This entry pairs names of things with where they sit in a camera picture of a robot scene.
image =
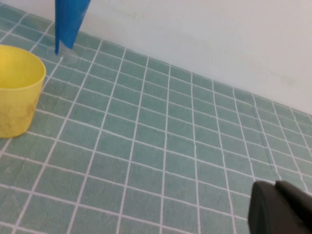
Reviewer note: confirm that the blue paper cone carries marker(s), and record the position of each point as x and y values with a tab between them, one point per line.
67	22

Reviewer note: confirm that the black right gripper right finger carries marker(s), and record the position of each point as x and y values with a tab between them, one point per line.
297	197

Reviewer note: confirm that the green checkered tablecloth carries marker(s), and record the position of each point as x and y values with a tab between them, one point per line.
146	146

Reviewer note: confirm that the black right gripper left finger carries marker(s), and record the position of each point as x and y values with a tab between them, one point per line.
268	212

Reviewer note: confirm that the yellow plastic cup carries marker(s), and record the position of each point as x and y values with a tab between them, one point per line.
17	97

